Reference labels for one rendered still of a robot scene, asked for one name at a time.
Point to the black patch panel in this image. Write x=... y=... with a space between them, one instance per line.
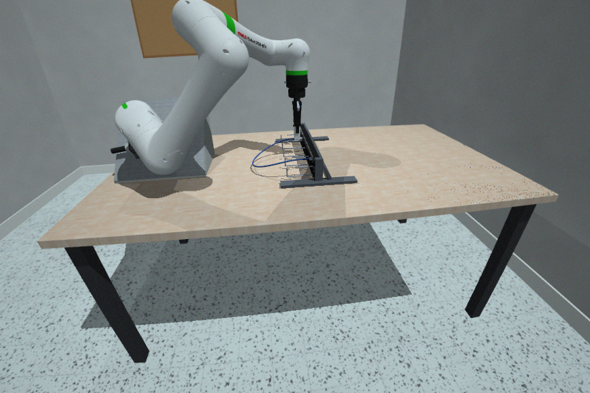
x=315 y=162

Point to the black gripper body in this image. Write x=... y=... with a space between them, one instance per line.
x=296 y=94

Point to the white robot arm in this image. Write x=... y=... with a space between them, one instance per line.
x=223 y=47

